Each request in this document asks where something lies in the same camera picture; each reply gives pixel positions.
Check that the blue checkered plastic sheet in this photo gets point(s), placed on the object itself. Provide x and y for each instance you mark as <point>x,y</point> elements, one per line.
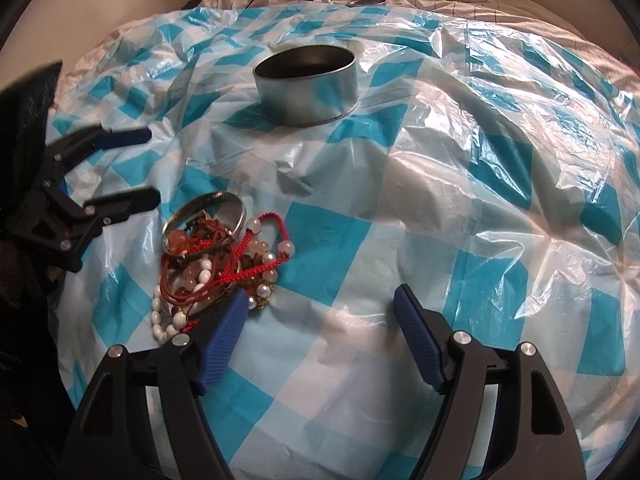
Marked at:
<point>450,210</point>

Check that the silver bangle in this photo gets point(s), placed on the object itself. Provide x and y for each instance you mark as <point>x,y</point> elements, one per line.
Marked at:
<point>241,217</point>

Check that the round metal tin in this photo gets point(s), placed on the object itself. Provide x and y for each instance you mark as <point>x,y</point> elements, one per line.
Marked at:
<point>305,100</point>

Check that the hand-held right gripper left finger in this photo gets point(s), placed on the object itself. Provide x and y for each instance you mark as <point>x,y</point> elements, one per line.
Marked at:
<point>225,340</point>

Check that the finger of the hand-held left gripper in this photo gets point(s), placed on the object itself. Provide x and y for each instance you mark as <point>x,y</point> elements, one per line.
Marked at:
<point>125,135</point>
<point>130,200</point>

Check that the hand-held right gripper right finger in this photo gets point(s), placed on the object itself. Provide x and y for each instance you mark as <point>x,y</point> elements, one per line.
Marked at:
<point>420,340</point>

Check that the round metal tin lid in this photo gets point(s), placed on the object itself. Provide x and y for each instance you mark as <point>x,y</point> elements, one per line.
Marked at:
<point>367,1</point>

